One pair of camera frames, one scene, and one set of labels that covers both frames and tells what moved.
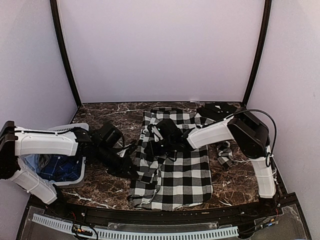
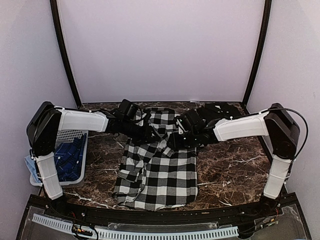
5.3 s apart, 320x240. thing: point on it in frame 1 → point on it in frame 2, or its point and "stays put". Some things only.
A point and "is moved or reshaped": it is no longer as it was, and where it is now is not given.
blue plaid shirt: x=61 y=168 stays put
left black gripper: x=123 y=168 → x=146 y=136
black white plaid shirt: x=178 y=180 is moved or reshaped
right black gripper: x=153 y=151 → x=175 y=142
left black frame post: x=54 y=8 stays put
